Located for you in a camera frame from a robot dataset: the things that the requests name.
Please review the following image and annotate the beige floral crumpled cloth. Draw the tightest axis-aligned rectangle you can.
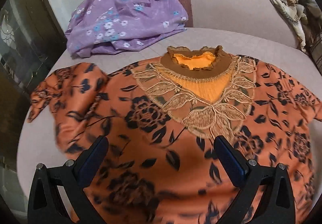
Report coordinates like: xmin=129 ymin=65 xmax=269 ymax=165
xmin=271 ymin=0 xmax=321 ymax=52

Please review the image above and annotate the wooden glass panel door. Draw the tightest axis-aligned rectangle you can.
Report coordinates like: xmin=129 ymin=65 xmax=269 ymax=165
xmin=1 ymin=0 xmax=65 ymax=169

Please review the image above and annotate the orange black floral blouse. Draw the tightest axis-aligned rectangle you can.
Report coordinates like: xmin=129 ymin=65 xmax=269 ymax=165
xmin=27 ymin=45 xmax=322 ymax=224

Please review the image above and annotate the purple floral garment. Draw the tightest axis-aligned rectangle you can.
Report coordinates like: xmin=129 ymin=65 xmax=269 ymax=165
xmin=65 ymin=0 xmax=188 ymax=58

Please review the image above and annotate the striped brown cushion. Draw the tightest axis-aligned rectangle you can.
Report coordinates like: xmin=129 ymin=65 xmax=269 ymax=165
xmin=310 ymin=33 xmax=322 ymax=73

